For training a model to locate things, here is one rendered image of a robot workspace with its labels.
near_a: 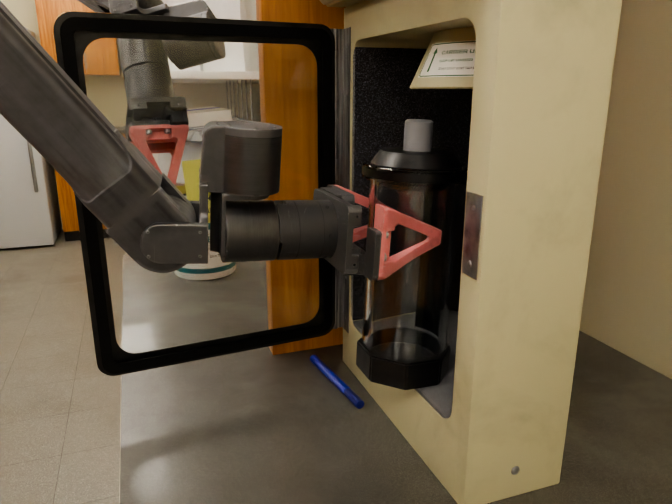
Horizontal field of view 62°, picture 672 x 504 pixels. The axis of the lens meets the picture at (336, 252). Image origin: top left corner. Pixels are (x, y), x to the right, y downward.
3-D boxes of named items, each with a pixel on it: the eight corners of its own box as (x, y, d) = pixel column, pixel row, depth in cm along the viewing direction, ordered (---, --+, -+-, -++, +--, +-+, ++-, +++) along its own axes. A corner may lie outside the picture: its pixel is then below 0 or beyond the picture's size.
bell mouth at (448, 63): (514, 89, 69) (518, 40, 67) (633, 88, 53) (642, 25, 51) (381, 88, 63) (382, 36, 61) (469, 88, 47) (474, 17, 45)
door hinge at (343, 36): (342, 326, 80) (343, 29, 69) (348, 333, 77) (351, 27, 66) (332, 327, 79) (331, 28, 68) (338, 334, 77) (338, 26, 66)
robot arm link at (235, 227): (206, 250, 55) (214, 272, 50) (206, 181, 53) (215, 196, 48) (275, 248, 57) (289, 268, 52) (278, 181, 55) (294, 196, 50)
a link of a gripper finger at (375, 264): (419, 193, 58) (334, 193, 55) (456, 206, 52) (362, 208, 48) (413, 257, 60) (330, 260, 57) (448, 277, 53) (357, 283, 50)
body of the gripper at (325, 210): (330, 187, 60) (261, 187, 57) (368, 205, 51) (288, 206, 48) (327, 246, 61) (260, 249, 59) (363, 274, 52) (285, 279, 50)
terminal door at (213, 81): (335, 333, 78) (335, 24, 67) (98, 379, 66) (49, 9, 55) (333, 331, 79) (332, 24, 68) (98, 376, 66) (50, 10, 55)
